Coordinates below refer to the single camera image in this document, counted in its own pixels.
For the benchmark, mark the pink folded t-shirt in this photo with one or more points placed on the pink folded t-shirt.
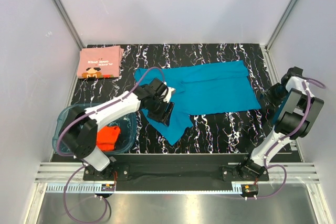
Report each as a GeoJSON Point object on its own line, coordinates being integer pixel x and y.
{"type": "Point", "coordinates": [104, 62]}

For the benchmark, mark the right connector box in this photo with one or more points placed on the right connector box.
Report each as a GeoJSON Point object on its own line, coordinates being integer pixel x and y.
{"type": "Point", "coordinates": [250, 189]}

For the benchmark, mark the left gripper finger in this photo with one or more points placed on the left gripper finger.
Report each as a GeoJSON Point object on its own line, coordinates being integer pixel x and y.
{"type": "Point", "coordinates": [163, 119]}
{"type": "Point", "coordinates": [168, 113]}

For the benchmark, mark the connector box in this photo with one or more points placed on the connector box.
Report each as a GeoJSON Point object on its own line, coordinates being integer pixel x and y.
{"type": "Point", "coordinates": [250, 189]}
{"type": "Point", "coordinates": [108, 187]}

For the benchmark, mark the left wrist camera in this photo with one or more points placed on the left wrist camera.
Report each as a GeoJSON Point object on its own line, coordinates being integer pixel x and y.
{"type": "Point", "coordinates": [168, 94]}

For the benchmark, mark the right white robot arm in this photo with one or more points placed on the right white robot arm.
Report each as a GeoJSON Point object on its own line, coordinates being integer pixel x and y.
{"type": "Point", "coordinates": [296, 111]}

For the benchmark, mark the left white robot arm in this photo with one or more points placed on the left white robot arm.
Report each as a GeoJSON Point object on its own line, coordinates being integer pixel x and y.
{"type": "Point", "coordinates": [81, 126]}

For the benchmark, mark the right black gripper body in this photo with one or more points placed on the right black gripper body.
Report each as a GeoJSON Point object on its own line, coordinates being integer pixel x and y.
{"type": "Point", "coordinates": [269, 95]}

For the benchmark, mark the left aluminium frame post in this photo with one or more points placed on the left aluminium frame post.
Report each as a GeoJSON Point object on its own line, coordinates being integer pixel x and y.
{"type": "Point", "coordinates": [68, 22]}

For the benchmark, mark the blue t-shirt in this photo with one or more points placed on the blue t-shirt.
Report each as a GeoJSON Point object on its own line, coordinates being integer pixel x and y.
{"type": "Point", "coordinates": [202, 89]}

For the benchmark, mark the aluminium frame post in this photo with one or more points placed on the aluminium frame post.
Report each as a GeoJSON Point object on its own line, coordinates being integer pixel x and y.
{"type": "Point", "coordinates": [286, 14]}
{"type": "Point", "coordinates": [68, 22]}

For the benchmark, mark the clear blue plastic bin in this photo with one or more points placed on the clear blue plastic bin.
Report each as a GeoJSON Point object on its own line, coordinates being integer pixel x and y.
{"type": "Point", "coordinates": [126, 139]}

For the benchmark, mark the right aluminium frame post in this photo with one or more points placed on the right aluminium frame post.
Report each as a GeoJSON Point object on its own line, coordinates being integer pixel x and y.
{"type": "Point", "coordinates": [286, 14]}

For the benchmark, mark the front aluminium rail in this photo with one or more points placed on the front aluminium rail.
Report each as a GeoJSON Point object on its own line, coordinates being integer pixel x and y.
{"type": "Point", "coordinates": [294, 172]}

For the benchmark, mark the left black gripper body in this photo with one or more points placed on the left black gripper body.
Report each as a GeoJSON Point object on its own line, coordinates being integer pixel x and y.
{"type": "Point", "coordinates": [159, 115]}

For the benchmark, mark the orange t-shirt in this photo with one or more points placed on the orange t-shirt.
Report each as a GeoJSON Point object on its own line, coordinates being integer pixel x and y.
{"type": "Point", "coordinates": [107, 138]}

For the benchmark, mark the left connector box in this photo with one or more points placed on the left connector box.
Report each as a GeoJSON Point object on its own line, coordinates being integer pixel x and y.
{"type": "Point", "coordinates": [108, 187]}

